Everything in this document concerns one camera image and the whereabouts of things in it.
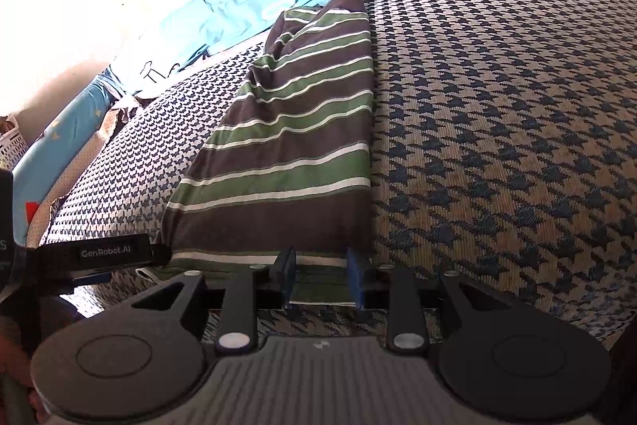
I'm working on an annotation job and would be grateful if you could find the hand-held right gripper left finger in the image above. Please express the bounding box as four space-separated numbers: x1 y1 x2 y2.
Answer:
128 247 298 353

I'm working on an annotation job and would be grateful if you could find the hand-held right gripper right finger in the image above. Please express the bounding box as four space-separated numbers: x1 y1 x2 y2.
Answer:
346 247 506 353

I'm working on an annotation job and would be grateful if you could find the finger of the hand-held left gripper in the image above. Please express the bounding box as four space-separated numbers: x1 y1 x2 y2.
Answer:
148 244 173 268
68 272 112 285

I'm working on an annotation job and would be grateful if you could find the green brown striped shirt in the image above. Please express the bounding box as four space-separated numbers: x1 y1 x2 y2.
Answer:
154 0 376 306

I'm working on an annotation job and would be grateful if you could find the teal printed pillow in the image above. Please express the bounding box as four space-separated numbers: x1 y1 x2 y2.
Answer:
11 74 125 247

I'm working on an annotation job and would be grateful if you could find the white plastic basket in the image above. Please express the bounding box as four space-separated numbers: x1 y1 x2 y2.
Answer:
0 114 29 169

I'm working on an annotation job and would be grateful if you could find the houndstooth woven mat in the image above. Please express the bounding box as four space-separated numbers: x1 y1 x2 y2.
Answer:
37 0 637 386

